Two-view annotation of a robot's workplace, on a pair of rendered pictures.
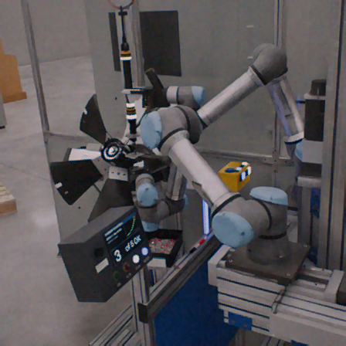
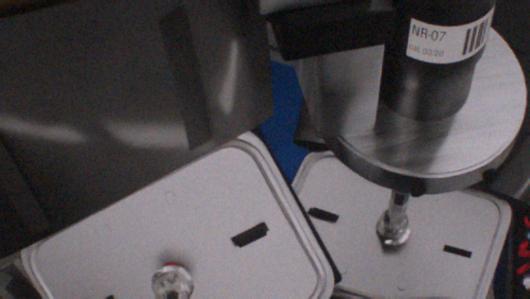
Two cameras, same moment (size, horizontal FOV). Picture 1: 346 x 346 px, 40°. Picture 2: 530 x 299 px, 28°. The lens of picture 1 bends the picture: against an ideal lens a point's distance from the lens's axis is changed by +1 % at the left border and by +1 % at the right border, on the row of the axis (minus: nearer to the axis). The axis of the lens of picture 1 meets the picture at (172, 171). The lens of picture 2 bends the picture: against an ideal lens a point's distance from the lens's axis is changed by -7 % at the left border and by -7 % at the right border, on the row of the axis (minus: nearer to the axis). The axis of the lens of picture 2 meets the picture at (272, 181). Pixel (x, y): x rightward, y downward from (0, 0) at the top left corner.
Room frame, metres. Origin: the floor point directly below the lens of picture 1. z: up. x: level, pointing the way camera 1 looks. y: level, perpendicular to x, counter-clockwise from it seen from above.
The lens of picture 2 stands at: (2.14, 0.35, 1.58)
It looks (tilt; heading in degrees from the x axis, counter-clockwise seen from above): 60 degrees down; 260
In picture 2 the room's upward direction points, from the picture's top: straight up
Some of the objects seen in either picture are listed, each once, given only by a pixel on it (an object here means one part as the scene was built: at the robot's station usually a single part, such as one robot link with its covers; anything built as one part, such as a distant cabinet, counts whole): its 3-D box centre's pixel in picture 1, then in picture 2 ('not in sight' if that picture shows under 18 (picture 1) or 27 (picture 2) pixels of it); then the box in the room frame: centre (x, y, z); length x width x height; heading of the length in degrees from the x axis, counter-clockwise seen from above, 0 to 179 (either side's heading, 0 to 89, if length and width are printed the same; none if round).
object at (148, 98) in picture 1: (156, 96); not in sight; (2.02, 0.05, 1.46); 0.12 x 0.08 x 0.09; 69
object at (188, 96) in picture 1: (191, 96); not in sight; (1.96, -0.10, 1.47); 0.11 x 0.08 x 0.09; 69
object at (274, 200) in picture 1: (267, 208); not in sight; (1.38, -0.30, 1.20); 0.13 x 0.12 x 0.14; 130
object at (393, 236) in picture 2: not in sight; (392, 234); (2.06, 0.17, 1.19); 0.01 x 0.01 x 0.03
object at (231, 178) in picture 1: (234, 178); not in sight; (2.13, -0.29, 1.02); 0.16 x 0.10 x 0.11; 149
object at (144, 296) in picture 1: (142, 276); not in sight; (1.42, 0.13, 0.96); 0.03 x 0.03 x 0.20; 59
